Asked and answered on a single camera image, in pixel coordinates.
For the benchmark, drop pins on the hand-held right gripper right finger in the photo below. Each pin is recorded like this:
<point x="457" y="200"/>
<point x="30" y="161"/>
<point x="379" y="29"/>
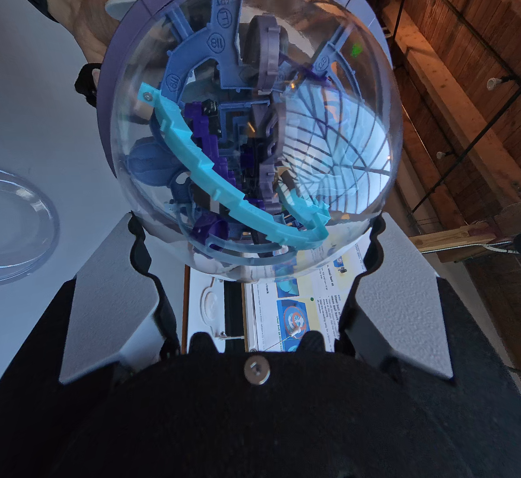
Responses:
<point x="399" y="315"/>

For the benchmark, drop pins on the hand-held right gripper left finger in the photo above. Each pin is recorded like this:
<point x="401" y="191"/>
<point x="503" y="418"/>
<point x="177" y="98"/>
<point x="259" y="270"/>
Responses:
<point x="110" y="307"/>

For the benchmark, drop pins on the clear maze ball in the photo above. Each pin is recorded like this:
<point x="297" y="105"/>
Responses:
<point x="252" y="119"/>

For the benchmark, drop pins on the person's left hand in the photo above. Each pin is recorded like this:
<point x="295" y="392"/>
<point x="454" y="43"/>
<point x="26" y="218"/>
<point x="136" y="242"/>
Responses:
<point x="85" y="9"/>

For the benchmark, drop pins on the printed instruction sheet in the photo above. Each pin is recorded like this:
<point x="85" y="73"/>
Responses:
<point x="309" y="303"/>

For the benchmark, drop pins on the ceiling spotlight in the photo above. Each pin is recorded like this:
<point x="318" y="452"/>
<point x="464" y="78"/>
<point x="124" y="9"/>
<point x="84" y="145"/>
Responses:
<point x="493" y="83"/>
<point x="441" y="155"/>

